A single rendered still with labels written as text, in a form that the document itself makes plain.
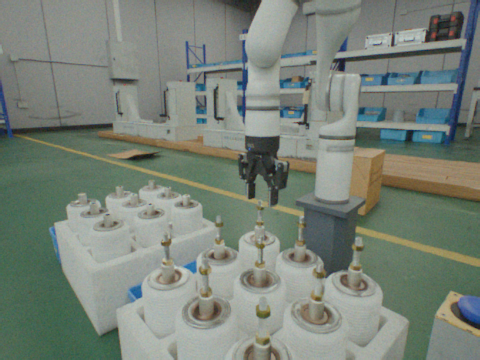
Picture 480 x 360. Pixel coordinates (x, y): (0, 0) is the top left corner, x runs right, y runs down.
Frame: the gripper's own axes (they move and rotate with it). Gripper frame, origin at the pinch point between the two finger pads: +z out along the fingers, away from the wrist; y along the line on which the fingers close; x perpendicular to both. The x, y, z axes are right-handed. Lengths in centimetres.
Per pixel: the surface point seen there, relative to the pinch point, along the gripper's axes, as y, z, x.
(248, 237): -1.8, 10.1, -2.1
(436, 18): -110, -120, 427
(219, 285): 3.9, 14.0, -15.1
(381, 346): 30.2, 17.3, -2.0
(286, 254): 9.1, 10.1, -1.5
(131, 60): -641, -102, 226
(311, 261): 14.1, 10.0, 0.3
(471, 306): 40.0, 2.2, -4.7
